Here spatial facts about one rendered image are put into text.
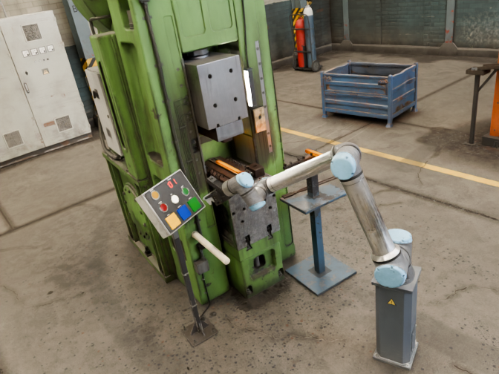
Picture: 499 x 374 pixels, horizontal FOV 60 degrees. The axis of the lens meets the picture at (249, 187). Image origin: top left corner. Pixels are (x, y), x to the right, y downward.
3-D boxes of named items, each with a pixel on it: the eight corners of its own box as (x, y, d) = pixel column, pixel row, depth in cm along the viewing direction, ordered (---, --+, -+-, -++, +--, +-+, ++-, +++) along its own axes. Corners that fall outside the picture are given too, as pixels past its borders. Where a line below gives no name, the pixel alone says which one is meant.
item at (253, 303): (306, 287, 332) (306, 286, 331) (243, 325, 306) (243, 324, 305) (275, 265, 362) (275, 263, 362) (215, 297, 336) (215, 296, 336)
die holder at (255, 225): (280, 229, 323) (273, 176, 303) (237, 251, 306) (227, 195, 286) (240, 204, 367) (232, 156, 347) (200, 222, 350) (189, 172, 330)
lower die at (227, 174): (252, 180, 302) (249, 169, 298) (227, 191, 293) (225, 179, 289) (221, 165, 334) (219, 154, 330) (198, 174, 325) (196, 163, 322)
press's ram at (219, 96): (258, 113, 288) (250, 51, 270) (209, 130, 271) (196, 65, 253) (226, 103, 320) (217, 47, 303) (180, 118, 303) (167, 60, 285)
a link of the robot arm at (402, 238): (413, 254, 240) (413, 226, 232) (409, 272, 226) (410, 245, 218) (384, 250, 246) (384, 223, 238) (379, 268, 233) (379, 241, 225)
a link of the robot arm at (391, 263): (413, 268, 224) (359, 139, 204) (410, 289, 210) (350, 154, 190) (385, 271, 232) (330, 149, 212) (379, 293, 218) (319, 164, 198)
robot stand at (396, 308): (418, 344, 270) (422, 267, 244) (410, 371, 254) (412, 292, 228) (382, 333, 282) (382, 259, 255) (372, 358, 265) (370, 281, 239)
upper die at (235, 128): (243, 133, 286) (242, 119, 282) (218, 142, 277) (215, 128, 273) (213, 121, 319) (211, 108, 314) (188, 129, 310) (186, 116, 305)
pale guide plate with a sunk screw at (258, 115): (266, 129, 311) (263, 106, 303) (256, 133, 307) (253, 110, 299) (265, 128, 312) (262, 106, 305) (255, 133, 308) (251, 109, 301)
